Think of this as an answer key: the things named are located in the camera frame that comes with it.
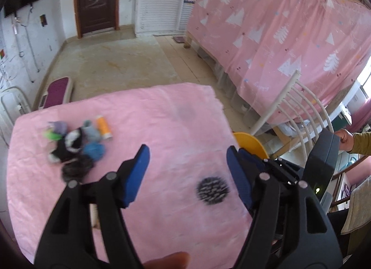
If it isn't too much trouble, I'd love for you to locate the black plastic bag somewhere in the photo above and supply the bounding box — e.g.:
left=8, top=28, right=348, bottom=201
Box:
left=62, top=155, right=94, bottom=183

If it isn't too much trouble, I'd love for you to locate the black white pink sock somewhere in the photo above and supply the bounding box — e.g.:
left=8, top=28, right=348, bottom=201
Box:
left=48, top=128, right=83, bottom=163

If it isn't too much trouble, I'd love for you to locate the grey plastic tube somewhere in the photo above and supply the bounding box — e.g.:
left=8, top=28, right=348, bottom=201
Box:
left=81, top=120, right=102, bottom=143

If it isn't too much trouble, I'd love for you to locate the purple green sock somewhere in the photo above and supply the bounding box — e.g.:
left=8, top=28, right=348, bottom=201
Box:
left=44, top=121, right=68, bottom=141

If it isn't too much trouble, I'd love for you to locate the orange bottle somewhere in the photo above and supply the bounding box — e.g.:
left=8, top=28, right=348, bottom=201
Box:
left=96, top=115, right=112, bottom=140

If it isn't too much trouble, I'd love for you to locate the olive sleeve forearm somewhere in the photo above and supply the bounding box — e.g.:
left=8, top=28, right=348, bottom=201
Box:
left=350, top=131, right=371, bottom=156

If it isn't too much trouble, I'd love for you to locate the person's right hand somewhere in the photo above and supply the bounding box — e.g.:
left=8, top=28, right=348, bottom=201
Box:
left=335, top=129, right=354, bottom=152

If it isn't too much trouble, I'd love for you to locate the person's left thumb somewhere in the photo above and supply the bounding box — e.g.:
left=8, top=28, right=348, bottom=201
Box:
left=143, top=251, right=191, bottom=269

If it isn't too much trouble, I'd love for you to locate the white slatted chair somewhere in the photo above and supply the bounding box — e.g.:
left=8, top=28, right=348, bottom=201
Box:
left=250, top=70, right=334, bottom=158

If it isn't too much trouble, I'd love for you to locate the orange yellow bin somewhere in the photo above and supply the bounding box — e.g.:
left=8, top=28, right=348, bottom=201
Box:
left=233, top=132, right=269, bottom=160

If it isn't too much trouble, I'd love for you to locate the black white patterned patch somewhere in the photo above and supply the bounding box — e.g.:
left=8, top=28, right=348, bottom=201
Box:
left=196, top=177, right=230, bottom=205

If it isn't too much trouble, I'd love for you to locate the blue crumpled ball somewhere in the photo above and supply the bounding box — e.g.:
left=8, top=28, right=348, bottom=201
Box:
left=82, top=142, right=106, bottom=162

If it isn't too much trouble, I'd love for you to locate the pink tablecloth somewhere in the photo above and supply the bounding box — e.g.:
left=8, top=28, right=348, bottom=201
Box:
left=7, top=83, right=252, bottom=268

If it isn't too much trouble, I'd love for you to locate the white metal rack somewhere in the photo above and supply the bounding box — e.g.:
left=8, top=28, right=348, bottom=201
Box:
left=1, top=86, right=32, bottom=127

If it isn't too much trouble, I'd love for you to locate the purple white step scale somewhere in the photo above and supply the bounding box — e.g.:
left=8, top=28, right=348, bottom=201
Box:
left=38, top=77, right=73, bottom=109

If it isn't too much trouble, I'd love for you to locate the pink tree-pattern bed curtain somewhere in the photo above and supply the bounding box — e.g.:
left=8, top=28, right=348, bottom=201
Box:
left=187, top=0, right=370, bottom=115

